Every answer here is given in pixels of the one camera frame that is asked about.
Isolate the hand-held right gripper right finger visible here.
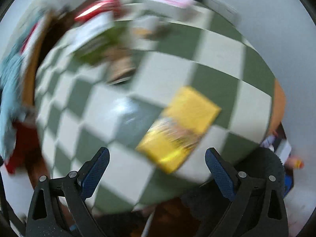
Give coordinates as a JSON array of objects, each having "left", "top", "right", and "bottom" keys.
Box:
[{"left": 205, "top": 147, "right": 289, "bottom": 237}]

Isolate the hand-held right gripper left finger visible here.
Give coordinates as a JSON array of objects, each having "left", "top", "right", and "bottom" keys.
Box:
[{"left": 26, "top": 147, "right": 110, "bottom": 237}]

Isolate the yellow snack packet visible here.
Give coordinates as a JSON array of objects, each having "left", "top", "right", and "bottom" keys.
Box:
[{"left": 135, "top": 86, "right": 222, "bottom": 174}]

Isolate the black fuzzy cloth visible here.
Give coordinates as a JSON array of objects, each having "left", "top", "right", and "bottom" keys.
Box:
[{"left": 181, "top": 147, "right": 287, "bottom": 237}]

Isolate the red cloth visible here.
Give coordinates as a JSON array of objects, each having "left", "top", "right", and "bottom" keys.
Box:
[{"left": 4, "top": 120, "right": 43, "bottom": 174}]

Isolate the green checkered tablecloth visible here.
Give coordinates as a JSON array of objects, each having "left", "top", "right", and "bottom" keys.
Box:
[{"left": 34, "top": 0, "right": 276, "bottom": 215}]

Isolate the brown paper wrapper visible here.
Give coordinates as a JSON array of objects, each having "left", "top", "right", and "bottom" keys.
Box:
[{"left": 105, "top": 47, "right": 137, "bottom": 86}]

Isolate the light blue cloth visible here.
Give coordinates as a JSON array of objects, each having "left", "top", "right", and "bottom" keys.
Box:
[{"left": 0, "top": 52, "right": 27, "bottom": 158}]

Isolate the green and white packet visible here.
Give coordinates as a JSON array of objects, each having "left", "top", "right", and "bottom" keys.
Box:
[{"left": 70, "top": 12, "right": 129, "bottom": 66}]

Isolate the red packet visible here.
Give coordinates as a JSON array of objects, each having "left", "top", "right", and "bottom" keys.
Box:
[{"left": 74, "top": 0, "right": 121, "bottom": 23}]

